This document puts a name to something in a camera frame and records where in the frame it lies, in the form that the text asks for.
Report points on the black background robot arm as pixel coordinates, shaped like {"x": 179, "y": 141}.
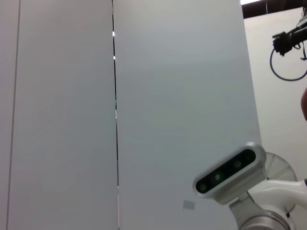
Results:
{"x": 287, "y": 39}

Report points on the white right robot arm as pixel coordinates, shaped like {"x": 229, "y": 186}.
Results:
{"x": 271, "y": 191}

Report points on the white standing fan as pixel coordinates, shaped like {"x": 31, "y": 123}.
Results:
{"x": 280, "y": 167}

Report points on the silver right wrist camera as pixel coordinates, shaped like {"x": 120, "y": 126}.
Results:
{"x": 227, "y": 172}

